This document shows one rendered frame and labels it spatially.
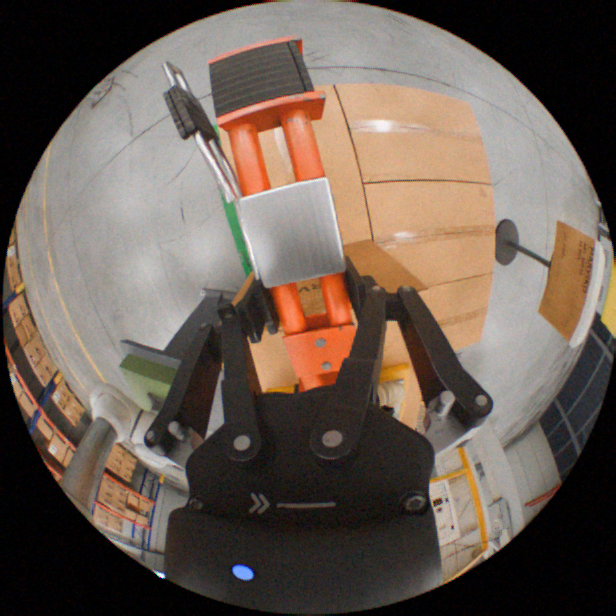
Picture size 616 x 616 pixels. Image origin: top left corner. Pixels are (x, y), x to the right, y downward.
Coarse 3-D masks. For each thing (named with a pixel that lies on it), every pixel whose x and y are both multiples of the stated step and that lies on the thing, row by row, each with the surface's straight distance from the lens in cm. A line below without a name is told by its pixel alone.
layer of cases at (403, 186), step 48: (336, 96) 80; (384, 96) 85; (432, 96) 97; (336, 144) 72; (384, 144) 76; (432, 144) 85; (480, 144) 104; (336, 192) 70; (384, 192) 74; (432, 192) 82; (480, 192) 98; (384, 240) 75; (432, 240) 83; (480, 240) 99; (432, 288) 90; (480, 288) 108; (480, 336) 127
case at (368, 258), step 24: (360, 264) 51; (384, 264) 49; (312, 288) 45; (312, 312) 36; (264, 336) 37; (264, 360) 41; (288, 360) 40; (384, 360) 43; (408, 360) 45; (264, 384) 45; (288, 384) 45; (408, 384) 51; (408, 408) 60
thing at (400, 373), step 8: (384, 368) 44; (392, 368) 44; (400, 368) 44; (408, 368) 44; (384, 376) 43; (392, 376) 44; (400, 376) 45; (408, 376) 46; (384, 408) 49; (392, 408) 49; (400, 408) 54; (400, 416) 58
